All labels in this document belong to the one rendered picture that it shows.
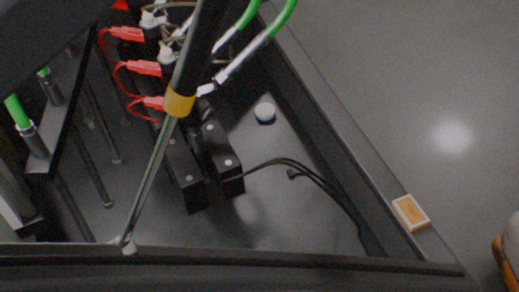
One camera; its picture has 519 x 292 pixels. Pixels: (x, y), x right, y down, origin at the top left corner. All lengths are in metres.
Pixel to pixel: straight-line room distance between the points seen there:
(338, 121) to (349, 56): 1.46
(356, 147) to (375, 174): 0.06
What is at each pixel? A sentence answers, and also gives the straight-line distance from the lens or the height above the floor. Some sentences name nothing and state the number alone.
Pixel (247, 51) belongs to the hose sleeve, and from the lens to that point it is 0.88.
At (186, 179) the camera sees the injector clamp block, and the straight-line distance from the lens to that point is 0.98.
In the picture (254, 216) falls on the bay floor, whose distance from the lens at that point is 1.11.
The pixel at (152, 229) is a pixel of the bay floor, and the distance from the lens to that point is 1.12.
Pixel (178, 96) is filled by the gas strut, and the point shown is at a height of 1.47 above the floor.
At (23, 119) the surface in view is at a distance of 0.85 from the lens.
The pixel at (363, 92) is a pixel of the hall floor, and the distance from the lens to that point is 2.39.
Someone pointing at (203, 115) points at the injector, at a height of 1.07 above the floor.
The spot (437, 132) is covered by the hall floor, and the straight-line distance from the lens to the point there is 2.30.
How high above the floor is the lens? 1.77
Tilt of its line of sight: 52 degrees down
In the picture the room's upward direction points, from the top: 6 degrees counter-clockwise
